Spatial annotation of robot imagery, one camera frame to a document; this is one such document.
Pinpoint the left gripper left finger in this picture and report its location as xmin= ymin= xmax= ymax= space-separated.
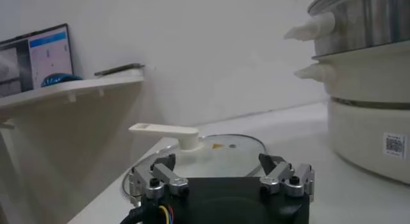
xmin=129 ymin=154 xmax=190 ymax=199

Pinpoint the white side desk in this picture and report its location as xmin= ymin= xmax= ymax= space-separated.
xmin=0 ymin=75 xmax=145 ymax=224

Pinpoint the white electric cooker pot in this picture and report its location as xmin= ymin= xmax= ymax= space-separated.
xmin=293 ymin=41 xmax=410 ymax=185

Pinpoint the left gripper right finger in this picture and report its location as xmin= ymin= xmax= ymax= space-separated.
xmin=258 ymin=153 xmax=315 ymax=201

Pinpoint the glass lid white handle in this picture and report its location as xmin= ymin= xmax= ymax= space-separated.
xmin=121 ymin=122 xmax=268 ymax=199

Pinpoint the black laptop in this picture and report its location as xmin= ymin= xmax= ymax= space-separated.
xmin=0 ymin=23 xmax=75 ymax=98

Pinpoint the stainless steel steamer basket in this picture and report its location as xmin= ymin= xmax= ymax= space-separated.
xmin=283 ymin=0 xmax=410 ymax=58

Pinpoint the flat white box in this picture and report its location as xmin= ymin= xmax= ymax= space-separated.
xmin=105 ymin=68 xmax=145 ymax=79

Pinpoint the flat black box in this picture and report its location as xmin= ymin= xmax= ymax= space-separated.
xmin=94 ymin=63 xmax=145 ymax=77

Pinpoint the blue computer mouse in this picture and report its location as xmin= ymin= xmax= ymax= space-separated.
xmin=40 ymin=72 xmax=83 ymax=88

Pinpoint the left gripper cable bundle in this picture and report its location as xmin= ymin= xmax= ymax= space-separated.
xmin=120 ymin=204 xmax=176 ymax=224

